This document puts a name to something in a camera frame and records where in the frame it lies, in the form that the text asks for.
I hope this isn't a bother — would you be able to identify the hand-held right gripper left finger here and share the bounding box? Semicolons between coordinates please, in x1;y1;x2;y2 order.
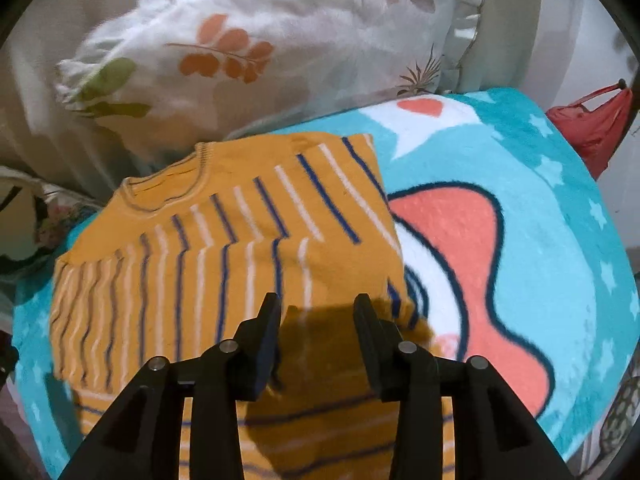
59;292;283;480

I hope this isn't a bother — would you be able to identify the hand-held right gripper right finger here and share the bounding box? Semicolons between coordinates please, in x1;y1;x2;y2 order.
352;294;576;480

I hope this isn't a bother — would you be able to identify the yellow striped sweater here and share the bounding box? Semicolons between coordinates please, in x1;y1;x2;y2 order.
49;131;457;480

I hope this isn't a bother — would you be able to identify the teal printed blanket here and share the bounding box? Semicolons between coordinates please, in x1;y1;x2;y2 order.
12;87;640;480

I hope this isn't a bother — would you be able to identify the small floral cushion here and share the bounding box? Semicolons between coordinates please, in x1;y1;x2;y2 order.
0;165;103;277

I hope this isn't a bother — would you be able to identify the white leaf print pillow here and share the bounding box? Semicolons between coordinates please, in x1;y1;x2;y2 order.
54;0;488;158

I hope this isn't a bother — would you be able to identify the red plastic bag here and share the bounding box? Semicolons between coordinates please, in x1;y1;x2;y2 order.
545;79;638;181

